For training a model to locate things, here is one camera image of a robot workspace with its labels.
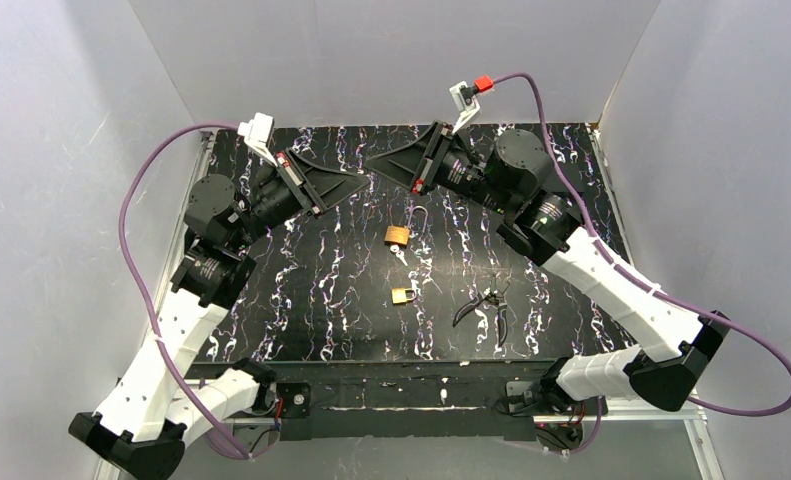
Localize small silver key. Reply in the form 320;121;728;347
389;244;409;267

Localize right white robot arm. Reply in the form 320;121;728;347
366;122;727;411

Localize large brass padlock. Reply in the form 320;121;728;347
384;206;429;247

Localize small brass padlock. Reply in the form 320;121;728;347
391;288;417;305

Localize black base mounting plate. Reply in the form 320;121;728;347
266;360;608;441

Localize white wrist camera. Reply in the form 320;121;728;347
237;112;278;167
449;81;481;134

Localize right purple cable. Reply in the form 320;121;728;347
474;72;791;456

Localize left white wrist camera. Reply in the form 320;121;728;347
237;112;278;167

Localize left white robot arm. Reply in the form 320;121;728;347
69;151;370;479

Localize black handled pruning shears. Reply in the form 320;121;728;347
452;275;509;349

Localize purple cable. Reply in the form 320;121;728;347
117;121;264;461
474;72;791;456

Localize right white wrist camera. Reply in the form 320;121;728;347
449;81;481;134

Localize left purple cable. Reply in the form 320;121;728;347
117;121;264;461

